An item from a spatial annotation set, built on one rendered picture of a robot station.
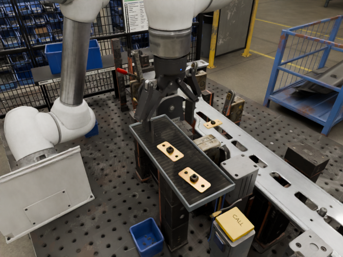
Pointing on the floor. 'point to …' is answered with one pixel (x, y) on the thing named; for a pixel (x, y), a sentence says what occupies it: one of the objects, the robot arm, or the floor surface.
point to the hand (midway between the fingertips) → (170, 127)
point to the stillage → (311, 81)
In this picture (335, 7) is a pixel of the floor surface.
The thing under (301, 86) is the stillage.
